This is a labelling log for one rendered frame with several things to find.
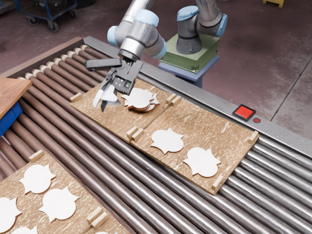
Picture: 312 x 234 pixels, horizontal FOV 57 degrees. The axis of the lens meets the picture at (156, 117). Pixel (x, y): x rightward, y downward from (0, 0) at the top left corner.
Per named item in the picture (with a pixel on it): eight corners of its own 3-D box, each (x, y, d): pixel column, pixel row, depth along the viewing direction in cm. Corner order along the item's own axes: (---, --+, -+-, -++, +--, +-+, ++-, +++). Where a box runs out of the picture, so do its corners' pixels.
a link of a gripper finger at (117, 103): (114, 117, 99) (122, 95, 94) (99, 110, 99) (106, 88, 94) (117, 113, 102) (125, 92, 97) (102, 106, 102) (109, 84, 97)
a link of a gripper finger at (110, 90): (110, 108, 82) (123, 87, 88) (91, 99, 82) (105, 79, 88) (108, 114, 84) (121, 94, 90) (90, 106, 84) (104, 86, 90)
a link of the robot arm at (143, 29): (164, 24, 97) (155, 9, 89) (150, 53, 96) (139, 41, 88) (145, 19, 100) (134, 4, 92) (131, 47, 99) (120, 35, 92)
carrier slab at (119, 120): (120, 72, 163) (119, 69, 162) (178, 100, 142) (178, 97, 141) (69, 106, 145) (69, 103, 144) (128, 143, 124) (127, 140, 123)
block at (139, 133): (141, 132, 126) (140, 127, 124) (144, 133, 125) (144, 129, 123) (132, 140, 123) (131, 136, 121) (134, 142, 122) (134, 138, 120)
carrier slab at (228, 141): (179, 100, 142) (179, 97, 140) (259, 137, 121) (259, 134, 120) (130, 144, 123) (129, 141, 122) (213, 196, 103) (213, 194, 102)
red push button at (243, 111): (241, 107, 135) (242, 105, 134) (253, 113, 132) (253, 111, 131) (234, 114, 132) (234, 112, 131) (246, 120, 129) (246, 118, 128)
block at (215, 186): (219, 178, 106) (220, 173, 104) (224, 180, 105) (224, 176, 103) (211, 189, 103) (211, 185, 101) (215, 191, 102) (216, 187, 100)
